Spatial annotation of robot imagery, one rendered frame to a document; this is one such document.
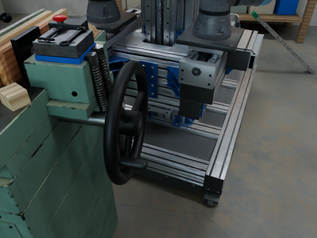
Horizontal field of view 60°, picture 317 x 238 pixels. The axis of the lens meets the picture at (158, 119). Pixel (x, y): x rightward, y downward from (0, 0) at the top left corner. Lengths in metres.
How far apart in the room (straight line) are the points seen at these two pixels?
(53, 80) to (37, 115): 0.08
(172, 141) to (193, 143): 0.11
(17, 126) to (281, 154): 1.58
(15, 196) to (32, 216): 0.09
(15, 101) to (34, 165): 0.15
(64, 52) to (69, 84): 0.07
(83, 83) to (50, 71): 0.07
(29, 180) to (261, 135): 1.59
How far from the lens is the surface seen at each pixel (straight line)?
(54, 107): 0.65
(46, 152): 0.69
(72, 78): 0.61
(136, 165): 0.56
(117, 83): 0.54
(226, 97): 1.90
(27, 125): 0.61
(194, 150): 1.46
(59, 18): 0.67
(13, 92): 0.60
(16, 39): 0.67
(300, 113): 2.30
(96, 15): 1.27
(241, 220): 1.49
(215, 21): 1.08
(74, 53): 0.59
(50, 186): 0.74
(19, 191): 0.63
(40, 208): 0.72
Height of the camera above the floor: 1.21
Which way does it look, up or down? 38 degrees down
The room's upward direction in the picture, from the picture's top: straight up
